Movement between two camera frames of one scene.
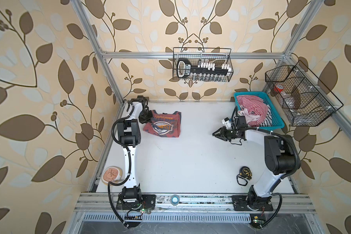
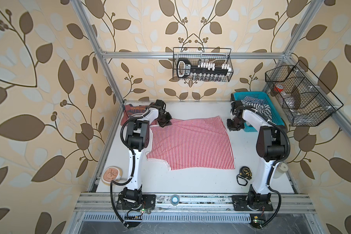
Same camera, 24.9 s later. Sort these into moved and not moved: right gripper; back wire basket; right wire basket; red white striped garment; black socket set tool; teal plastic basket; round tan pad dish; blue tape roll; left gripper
Moved: right gripper; left gripper; red white striped garment
Not moved: black socket set tool; right wire basket; back wire basket; round tan pad dish; teal plastic basket; blue tape roll
